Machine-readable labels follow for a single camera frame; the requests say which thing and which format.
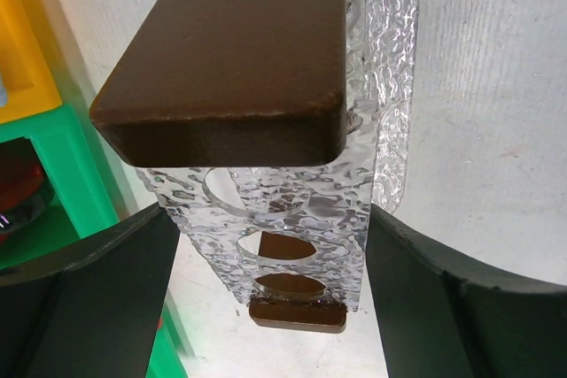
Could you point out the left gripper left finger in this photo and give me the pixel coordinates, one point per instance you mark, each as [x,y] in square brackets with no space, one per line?
[92,308]

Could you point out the right green bin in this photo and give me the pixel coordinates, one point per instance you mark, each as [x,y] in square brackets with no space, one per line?
[81,206]

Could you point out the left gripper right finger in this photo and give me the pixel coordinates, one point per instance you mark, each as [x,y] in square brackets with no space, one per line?
[442,313]

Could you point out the red mug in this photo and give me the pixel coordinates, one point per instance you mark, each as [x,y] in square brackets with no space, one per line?
[26,190]

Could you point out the yellow bin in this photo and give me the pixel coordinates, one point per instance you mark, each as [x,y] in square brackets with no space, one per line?
[27,87]

